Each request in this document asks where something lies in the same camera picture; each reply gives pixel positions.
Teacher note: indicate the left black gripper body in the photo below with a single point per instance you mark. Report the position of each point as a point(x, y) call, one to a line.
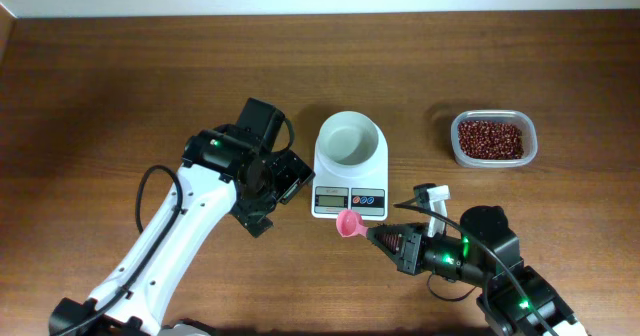
point(278, 184)

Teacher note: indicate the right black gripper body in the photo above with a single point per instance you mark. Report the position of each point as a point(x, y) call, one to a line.
point(438, 254)

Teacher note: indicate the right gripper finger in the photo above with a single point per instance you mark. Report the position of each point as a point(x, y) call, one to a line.
point(393, 248)
point(389, 235)

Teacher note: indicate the pink measuring scoop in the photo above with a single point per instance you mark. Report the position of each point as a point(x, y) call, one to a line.
point(349, 223)

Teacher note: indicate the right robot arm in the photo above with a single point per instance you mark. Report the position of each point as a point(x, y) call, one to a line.
point(515, 299)

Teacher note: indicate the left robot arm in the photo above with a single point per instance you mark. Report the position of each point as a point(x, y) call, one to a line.
point(232, 169)

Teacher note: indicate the white digital kitchen scale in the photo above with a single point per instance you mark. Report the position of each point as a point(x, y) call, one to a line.
point(362, 188)

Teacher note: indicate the white round bowl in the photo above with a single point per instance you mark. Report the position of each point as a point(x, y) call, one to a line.
point(348, 138)

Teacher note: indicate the red beans in container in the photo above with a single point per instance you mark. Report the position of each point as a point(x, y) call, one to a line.
point(490, 140)

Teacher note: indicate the clear plastic bean container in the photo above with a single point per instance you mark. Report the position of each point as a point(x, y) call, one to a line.
point(519, 119)

